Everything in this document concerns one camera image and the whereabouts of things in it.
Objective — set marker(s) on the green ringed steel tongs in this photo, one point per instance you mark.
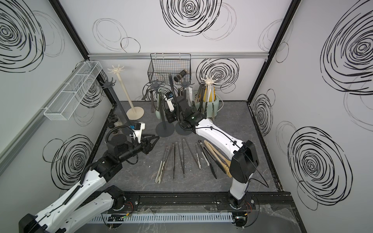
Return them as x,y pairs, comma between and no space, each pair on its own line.
158,105

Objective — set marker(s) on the dark grey rack stand back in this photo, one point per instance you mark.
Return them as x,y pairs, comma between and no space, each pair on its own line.
185,84

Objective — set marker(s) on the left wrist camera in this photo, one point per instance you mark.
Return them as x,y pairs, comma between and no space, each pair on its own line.
137,129

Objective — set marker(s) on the black nylon tongs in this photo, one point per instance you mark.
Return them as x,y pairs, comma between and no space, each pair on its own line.
209,158

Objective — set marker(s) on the dark grey rack stand middle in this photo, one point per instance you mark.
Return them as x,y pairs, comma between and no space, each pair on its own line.
109,86

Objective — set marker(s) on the tall cream utensil rack stand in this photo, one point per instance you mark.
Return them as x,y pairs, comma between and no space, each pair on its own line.
134,113

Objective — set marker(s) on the white wire wall basket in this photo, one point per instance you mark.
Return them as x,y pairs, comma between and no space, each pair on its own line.
74,90

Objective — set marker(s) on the small glass jar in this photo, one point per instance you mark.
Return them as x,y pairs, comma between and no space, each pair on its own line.
118,123

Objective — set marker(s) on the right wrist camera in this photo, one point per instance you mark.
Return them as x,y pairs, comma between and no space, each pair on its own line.
169,101

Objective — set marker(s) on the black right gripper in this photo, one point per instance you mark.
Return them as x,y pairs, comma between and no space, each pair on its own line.
170,116

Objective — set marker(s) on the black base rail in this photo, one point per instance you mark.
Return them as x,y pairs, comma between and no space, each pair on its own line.
219,200

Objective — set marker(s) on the black slotted spatula tongs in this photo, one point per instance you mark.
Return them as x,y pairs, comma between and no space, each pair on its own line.
199,98

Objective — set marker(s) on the steel wire tongs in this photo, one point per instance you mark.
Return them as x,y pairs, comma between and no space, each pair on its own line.
149,95

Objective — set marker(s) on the grey cable duct strip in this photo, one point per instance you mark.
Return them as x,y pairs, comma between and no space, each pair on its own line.
163,218

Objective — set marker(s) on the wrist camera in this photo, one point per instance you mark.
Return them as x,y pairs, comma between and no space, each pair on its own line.
169,101
137,129

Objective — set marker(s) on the black wire wall basket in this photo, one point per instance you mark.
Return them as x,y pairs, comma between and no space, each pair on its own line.
163,64

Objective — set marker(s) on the black pepper grinder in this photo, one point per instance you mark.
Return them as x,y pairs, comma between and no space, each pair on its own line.
179,76

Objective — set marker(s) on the white handled slotted steel tongs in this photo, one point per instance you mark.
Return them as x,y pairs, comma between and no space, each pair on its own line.
212,99

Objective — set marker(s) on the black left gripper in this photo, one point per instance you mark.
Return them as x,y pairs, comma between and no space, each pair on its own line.
145,143

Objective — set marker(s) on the dark grey rack stand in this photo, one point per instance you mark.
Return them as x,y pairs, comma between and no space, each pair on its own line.
163,129
109,86
185,84

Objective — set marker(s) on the small steel tongs white tip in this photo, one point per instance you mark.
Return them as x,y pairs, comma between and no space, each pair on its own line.
201,155

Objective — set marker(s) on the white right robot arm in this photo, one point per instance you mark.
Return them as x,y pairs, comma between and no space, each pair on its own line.
242,155

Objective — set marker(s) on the yellow sponge toast slice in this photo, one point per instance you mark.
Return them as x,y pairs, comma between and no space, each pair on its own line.
206,94

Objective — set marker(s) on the wooden bamboo tongs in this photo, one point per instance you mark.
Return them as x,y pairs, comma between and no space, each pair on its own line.
222,162

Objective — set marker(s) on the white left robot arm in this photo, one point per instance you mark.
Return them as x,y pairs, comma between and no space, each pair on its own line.
71,211

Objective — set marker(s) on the clear handled steel tongs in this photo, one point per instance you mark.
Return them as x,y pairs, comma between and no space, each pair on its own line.
190,95

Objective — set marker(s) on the dark grey rack stand front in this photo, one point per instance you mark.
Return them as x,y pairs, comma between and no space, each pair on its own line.
163,129

